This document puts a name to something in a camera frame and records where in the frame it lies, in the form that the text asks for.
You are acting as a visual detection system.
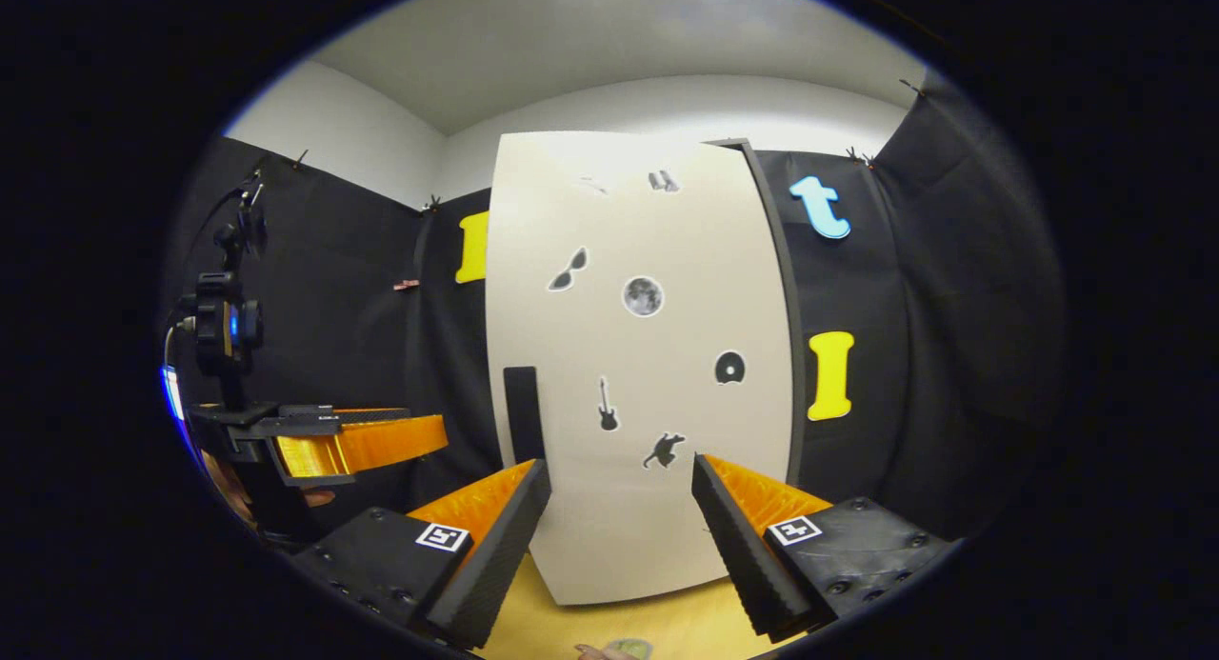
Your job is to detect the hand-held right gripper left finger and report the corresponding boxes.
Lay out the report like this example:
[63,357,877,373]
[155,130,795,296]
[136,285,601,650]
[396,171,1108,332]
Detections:
[289,458,553,650]

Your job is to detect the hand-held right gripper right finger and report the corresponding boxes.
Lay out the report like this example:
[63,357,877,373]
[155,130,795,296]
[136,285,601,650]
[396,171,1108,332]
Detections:
[689,452,955,644]

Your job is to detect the black cabinet door handle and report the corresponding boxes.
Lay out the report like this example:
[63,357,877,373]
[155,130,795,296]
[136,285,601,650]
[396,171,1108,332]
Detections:
[502,365,547,464]

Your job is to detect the beige cabinet door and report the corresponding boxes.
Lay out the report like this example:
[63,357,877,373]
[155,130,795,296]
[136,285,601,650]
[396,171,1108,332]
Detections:
[485,130,795,607]

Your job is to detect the black backdrop cloth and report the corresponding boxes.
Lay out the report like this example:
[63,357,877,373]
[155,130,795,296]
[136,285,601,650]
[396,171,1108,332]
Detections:
[164,65,1064,547]

